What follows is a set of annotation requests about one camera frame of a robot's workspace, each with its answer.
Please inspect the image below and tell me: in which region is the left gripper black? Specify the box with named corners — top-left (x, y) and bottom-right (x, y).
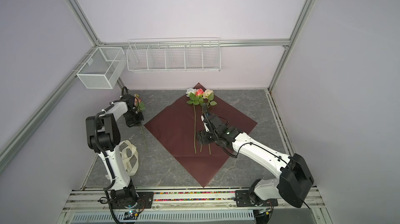
top-left (123, 110), bottom-right (144, 127)

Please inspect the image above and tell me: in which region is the cream fake rose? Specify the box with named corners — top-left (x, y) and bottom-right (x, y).
top-left (202, 89), bottom-right (218, 155)

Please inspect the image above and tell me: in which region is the dark red wrapping paper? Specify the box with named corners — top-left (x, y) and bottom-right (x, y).
top-left (136, 90), bottom-right (264, 188)

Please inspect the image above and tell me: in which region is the red pink fake rose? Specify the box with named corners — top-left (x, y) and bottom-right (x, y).
top-left (195, 89), bottom-right (203, 106)

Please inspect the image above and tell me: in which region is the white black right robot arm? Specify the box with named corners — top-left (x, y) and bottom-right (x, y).
top-left (197, 113), bottom-right (314, 208)

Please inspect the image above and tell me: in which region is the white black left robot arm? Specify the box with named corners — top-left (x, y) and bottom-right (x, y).
top-left (85, 94), bottom-right (144, 209)

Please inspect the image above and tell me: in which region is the cream printed ribbon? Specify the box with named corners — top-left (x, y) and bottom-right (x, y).
top-left (103, 140), bottom-right (139, 182)

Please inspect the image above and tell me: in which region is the small white mesh basket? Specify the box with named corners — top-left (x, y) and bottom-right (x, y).
top-left (77, 47), bottom-right (127, 89)

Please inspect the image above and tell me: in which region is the white perforated vent panel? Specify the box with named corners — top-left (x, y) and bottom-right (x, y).
top-left (70, 209), bottom-right (256, 224)

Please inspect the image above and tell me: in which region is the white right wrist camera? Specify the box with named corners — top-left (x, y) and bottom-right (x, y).
top-left (201, 114), bottom-right (209, 132)

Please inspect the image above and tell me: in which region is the long white wire basket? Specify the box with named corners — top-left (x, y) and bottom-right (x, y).
top-left (127, 38), bottom-right (221, 72)

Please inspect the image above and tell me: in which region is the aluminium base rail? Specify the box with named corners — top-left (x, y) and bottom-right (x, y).
top-left (57, 188), bottom-right (332, 224)

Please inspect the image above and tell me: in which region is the aluminium frame profile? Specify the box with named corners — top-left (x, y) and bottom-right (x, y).
top-left (1, 0), bottom-right (316, 173)

